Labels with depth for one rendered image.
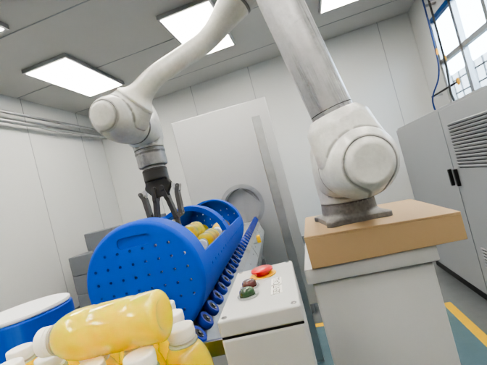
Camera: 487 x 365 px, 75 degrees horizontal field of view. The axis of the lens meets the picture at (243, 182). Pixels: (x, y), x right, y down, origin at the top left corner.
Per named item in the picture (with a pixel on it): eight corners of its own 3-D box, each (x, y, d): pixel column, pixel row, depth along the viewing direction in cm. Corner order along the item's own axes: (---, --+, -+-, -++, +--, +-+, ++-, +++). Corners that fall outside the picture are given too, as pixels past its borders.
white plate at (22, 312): (14, 324, 89) (15, 327, 89) (87, 287, 116) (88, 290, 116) (-52, 334, 97) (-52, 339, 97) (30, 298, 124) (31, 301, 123)
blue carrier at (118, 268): (249, 248, 157) (236, 193, 158) (218, 332, 70) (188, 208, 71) (195, 261, 160) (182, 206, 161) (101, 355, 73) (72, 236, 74)
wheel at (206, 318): (202, 306, 78) (197, 313, 78) (198, 314, 73) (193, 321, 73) (217, 319, 77) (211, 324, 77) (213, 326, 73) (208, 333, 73)
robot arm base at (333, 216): (364, 208, 107) (360, 193, 107) (395, 215, 85) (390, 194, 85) (311, 219, 107) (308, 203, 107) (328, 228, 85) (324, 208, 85)
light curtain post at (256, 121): (323, 356, 215) (260, 116, 219) (325, 361, 209) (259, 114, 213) (314, 358, 216) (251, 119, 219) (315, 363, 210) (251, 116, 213)
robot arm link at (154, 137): (140, 155, 103) (120, 152, 90) (128, 109, 103) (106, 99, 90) (171, 146, 101) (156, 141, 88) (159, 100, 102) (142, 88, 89)
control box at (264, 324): (306, 315, 55) (290, 258, 56) (323, 390, 35) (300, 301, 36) (251, 326, 56) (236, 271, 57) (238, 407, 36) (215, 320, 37)
